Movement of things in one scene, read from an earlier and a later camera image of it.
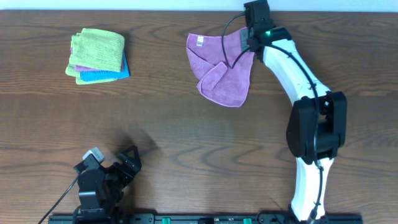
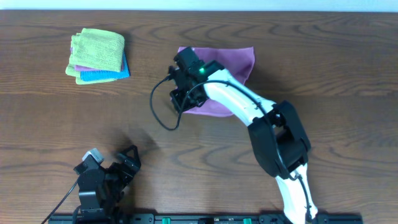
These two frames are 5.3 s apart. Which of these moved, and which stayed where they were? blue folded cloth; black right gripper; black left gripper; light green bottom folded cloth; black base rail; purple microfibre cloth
Moved: purple microfibre cloth; black right gripper
Stayed: black left gripper; black base rail; light green bottom folded cloth; blue folded cloth
